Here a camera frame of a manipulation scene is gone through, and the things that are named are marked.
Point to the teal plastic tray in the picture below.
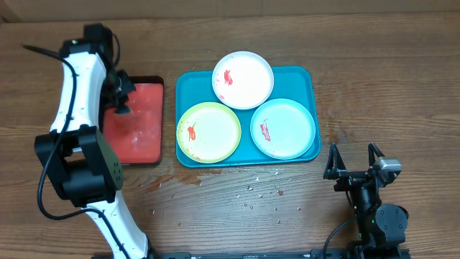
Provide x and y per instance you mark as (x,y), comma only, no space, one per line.
(291,82)

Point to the light blue plate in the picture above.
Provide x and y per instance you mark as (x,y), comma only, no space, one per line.
(283,129)

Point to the dark red water tray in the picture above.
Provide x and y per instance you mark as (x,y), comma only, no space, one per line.
(136,136)

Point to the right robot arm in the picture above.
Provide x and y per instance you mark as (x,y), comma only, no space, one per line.
(381,226)

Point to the white plate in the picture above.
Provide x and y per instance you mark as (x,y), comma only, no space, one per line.
(242,80)

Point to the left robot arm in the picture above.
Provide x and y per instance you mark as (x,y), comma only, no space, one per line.
(81,173)

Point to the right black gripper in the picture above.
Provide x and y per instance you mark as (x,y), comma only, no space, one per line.
(334,170)

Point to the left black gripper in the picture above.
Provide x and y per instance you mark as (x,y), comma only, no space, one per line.
(129,87)

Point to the dark green sponge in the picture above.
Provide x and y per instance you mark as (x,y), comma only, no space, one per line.
(122,109)

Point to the green rimmed plate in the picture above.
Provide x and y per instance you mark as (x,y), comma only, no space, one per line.
(208,132)

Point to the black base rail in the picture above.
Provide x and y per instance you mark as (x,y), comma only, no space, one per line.
(313,254)

